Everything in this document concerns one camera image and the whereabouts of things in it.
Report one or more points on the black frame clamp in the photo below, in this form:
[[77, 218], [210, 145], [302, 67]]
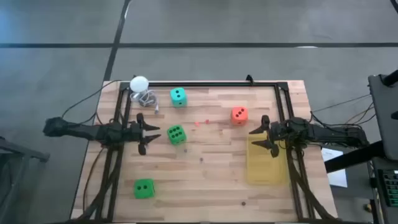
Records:
[[249, 79]]

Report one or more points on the yellow translucent plastic tray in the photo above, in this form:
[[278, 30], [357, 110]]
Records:
[[267, 168]]

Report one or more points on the large green foam die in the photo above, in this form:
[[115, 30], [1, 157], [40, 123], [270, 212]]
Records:
[[144, 188], [176, 134]]

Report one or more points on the white paper sheet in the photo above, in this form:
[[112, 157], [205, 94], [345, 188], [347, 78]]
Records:
[[339, 180]]

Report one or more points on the small yellow object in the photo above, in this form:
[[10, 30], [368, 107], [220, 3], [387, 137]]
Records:
[[368, 208]]

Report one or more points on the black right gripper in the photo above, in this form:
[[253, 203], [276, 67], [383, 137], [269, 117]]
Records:
[[280, 132]]

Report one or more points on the large teal foam die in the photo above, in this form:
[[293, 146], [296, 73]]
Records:
[[178, 97]]

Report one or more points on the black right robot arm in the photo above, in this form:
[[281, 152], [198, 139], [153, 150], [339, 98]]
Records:
[[329, 132]]

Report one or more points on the large orange foam die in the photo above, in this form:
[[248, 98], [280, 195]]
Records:
[[239, 116]]

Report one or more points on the white mushroom lamp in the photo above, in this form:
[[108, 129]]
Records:
[[139, 84]]

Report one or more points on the black metal table frame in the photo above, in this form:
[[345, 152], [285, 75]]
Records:
[[202, 84]]

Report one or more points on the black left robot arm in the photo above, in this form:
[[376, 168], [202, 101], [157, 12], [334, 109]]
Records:
[[81, 130]]

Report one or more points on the grey metal rack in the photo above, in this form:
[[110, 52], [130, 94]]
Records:
[[18, 155]]

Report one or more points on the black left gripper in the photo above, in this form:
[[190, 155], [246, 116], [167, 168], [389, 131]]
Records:
[[133, 133]]

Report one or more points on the black keyboard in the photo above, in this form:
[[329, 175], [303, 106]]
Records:
[[390, 188]]

